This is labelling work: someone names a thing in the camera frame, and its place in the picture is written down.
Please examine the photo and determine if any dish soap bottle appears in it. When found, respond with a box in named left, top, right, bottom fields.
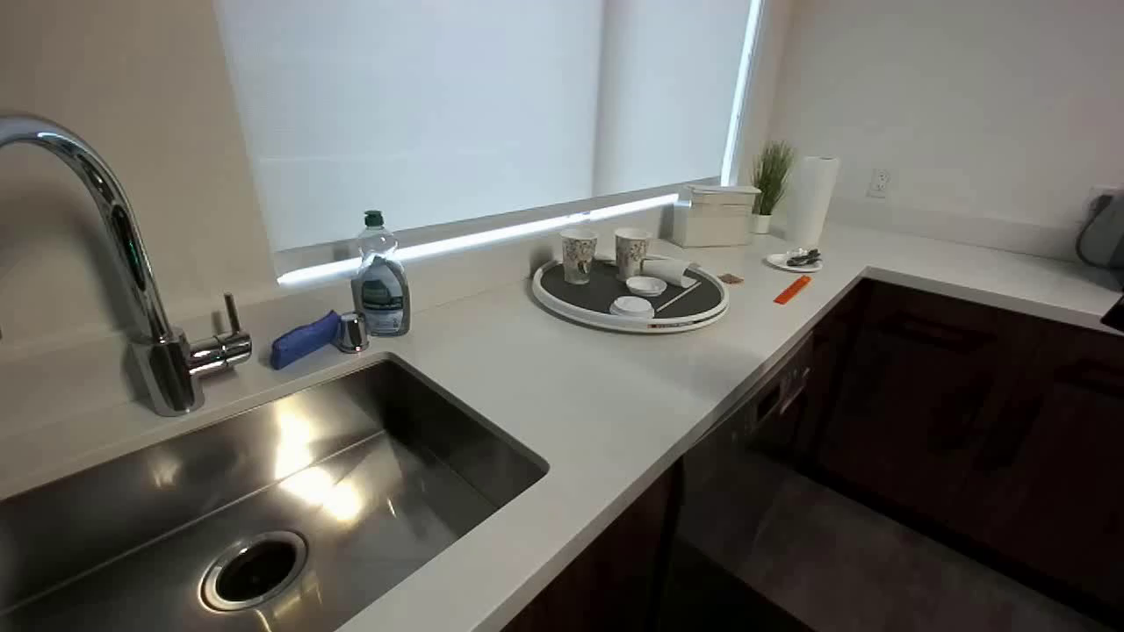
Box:
left=353, top=209, right=410, bottom=338

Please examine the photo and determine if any small white dish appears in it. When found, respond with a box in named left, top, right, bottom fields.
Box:
left=766, top=250, right=821, bottom=273

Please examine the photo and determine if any blue dish brush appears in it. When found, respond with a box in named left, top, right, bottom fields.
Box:
left=267, top=311, right=365, bottom=369

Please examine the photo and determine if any small white bowl front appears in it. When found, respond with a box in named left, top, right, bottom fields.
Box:
left=612, top=293, right=653, bottom=320

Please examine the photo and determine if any small white bowl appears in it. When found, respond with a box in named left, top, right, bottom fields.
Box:
left=627, top=273, right=667, bottom=297
left=612, top=293, right=653, bottom=320

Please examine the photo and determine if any left patterned cup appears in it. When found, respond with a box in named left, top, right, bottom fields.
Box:
left=561, top=229, right=596, bottom=284

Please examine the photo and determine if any patterned cup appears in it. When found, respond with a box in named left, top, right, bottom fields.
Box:
left=561, top=229, right=596, bottom=284
left=616, top=229, right=651, bottom=277

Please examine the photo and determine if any small white bowl back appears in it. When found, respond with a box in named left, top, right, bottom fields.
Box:
left=627, top=273, right=667, bottom=297

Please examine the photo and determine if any round dark serving tray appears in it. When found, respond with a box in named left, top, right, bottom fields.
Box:
left=530, top=258, right=731, bottom=338

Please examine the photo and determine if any right patterned cup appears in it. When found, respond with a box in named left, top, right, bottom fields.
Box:
left=616, top=229, right=651, bottom=277

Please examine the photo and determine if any white rolled cloth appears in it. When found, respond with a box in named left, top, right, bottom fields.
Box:
left=644, top=257, right=701, bottom=289

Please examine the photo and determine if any white storage box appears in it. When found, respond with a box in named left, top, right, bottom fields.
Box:
left=670, top=187, right=759, bottom=250

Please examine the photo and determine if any orange flat tool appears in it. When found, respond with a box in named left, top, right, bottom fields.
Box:
left=774, top=273, right=812, bottom=305

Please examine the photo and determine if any white roller window blind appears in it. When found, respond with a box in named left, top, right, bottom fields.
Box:
left=215, top=0, right=752, bottom=250

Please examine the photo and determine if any stainless steel dishwasher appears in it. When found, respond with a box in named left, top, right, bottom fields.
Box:
left=653, top=345, right=812, bottom=632

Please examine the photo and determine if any small green potted plant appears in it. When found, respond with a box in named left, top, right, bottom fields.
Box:
left=752, top=142, right=793, bottom=230

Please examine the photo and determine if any white paper towel roll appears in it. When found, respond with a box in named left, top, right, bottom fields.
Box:
left=786, top=154, right=839, bottom=250

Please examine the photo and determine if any stainless steel sink basin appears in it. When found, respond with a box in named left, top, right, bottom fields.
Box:
left=0, top=357, right=547, bottom=632

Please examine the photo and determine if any chrome kitchen faucet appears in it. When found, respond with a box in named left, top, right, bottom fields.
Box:
left=0, top=112, right=254, bottom=413

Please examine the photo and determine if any dark wood cabinet front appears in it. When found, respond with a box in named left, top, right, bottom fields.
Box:
left=812, top=282, right=1124, bottom=619

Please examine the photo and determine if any grey appliance at edge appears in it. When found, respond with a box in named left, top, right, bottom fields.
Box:
left=1074, top=194, right=1124, bottom=271

